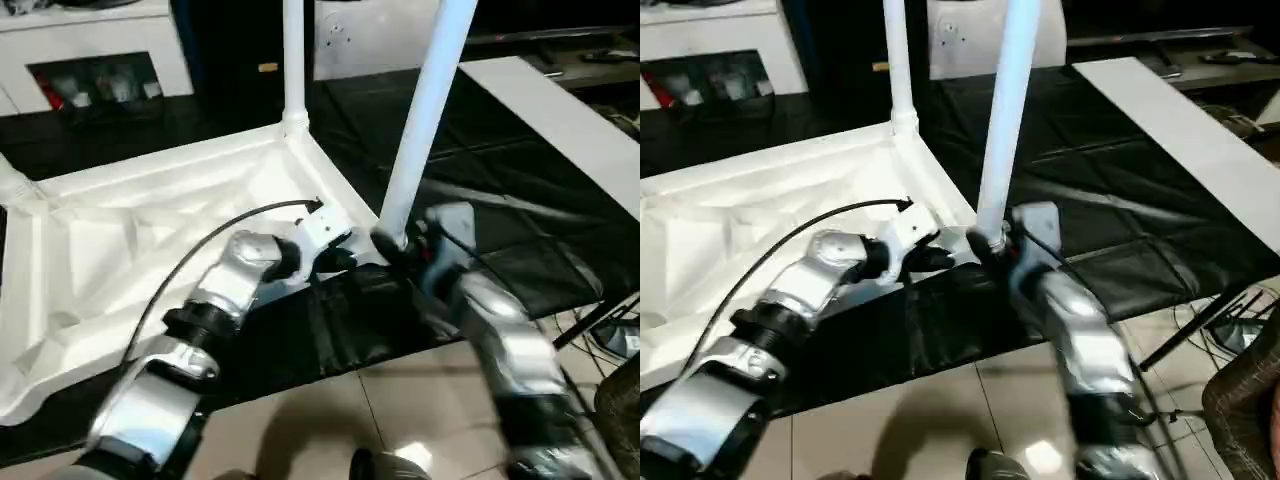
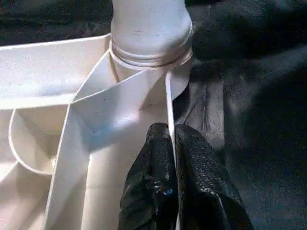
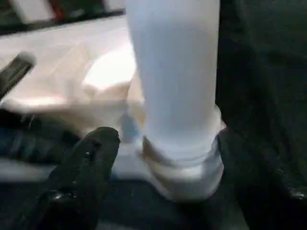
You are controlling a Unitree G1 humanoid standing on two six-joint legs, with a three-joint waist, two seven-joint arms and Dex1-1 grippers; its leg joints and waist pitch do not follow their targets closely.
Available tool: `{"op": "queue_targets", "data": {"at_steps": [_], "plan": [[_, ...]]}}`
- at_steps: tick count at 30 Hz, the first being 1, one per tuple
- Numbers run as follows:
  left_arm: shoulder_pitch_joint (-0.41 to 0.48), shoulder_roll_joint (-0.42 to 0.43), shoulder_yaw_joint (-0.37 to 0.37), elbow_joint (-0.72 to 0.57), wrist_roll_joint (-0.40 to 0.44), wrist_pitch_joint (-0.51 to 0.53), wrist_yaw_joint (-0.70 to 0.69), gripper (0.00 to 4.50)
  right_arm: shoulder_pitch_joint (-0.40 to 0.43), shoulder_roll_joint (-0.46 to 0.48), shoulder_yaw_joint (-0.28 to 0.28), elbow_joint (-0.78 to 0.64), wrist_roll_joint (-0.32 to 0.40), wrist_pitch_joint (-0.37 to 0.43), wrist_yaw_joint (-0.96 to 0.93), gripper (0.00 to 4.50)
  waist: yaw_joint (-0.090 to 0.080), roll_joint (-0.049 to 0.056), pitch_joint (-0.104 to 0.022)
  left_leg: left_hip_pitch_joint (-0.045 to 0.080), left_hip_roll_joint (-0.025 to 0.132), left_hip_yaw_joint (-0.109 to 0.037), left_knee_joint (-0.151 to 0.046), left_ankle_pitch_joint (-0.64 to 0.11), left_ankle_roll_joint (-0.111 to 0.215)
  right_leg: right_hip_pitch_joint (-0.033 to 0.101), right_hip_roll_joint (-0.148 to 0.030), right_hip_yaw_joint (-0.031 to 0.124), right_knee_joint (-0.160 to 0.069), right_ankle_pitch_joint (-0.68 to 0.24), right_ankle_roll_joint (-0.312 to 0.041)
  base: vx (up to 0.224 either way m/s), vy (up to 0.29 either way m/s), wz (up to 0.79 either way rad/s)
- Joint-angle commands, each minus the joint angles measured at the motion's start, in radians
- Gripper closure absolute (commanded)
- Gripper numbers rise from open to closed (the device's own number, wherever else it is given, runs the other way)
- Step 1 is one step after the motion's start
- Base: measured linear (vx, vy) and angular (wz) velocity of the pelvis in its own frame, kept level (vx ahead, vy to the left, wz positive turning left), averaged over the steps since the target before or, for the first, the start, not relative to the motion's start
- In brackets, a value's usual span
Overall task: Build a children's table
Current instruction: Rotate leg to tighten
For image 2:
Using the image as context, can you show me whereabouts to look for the black work mat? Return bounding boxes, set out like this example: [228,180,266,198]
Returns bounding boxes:
[0,0,307,230]

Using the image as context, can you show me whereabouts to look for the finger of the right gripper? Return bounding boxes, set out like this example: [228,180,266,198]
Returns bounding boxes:
[192,9,307,64]

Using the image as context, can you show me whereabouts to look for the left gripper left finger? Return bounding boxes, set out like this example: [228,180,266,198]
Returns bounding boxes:
[118,122,179,230]

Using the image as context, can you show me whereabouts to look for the white plastic table leg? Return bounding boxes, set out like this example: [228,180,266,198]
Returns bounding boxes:
[110,0,194,68]

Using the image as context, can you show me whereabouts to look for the white plastic table top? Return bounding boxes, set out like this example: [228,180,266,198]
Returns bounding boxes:
[0,33,192,230]

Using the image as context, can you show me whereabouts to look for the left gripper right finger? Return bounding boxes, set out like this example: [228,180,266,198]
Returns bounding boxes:
[174,124,255,230]

